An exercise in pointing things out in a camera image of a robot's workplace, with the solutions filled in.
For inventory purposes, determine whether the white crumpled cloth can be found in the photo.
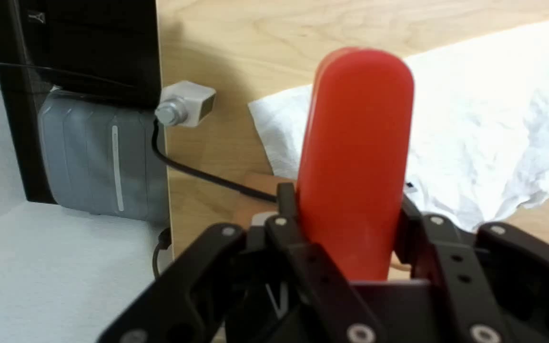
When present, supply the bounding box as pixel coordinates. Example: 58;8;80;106
246;16;549;235

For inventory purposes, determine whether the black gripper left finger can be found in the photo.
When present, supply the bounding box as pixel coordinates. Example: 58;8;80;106
96;182;385;343

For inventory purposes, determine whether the orange plastic case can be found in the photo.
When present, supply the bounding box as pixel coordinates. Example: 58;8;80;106
296;46;416;283

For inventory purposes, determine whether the gray plastic container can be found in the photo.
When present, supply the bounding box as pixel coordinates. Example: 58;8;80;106
37;85;174;226

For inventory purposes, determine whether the black desk cable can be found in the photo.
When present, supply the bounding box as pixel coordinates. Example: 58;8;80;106
151;119;281;283

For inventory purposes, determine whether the black box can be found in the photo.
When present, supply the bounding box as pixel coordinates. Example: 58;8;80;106
0;0;162;207

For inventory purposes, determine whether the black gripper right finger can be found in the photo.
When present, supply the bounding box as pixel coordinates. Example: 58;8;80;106
391;193;549;343

